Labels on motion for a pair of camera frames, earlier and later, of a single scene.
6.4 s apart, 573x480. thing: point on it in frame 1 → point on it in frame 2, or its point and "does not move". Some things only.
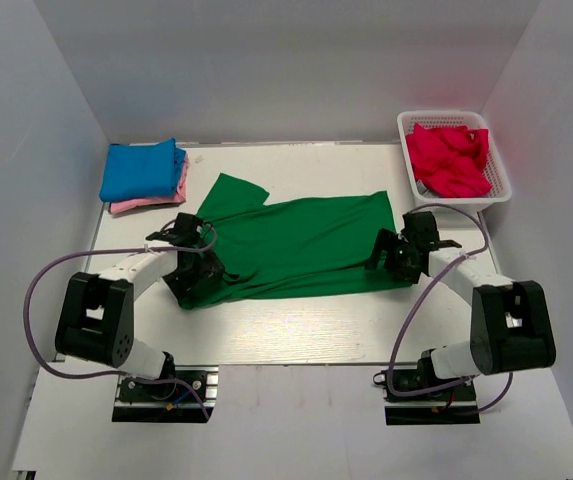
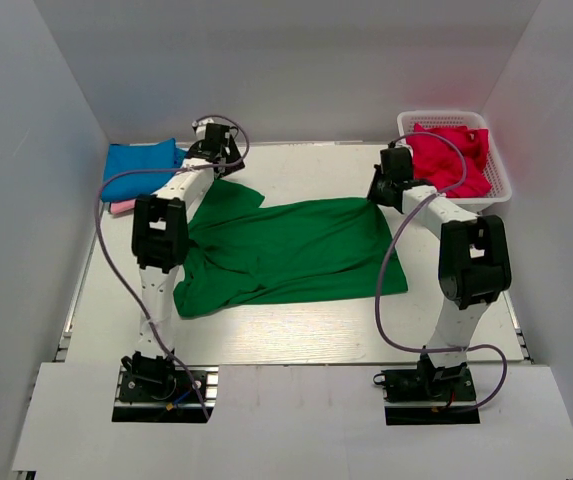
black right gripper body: (399, 258) → (377, 192)
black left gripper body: (200, 270) → (234, 154)
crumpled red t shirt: (450, 162) does not move
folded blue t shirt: (141, 170) does not move
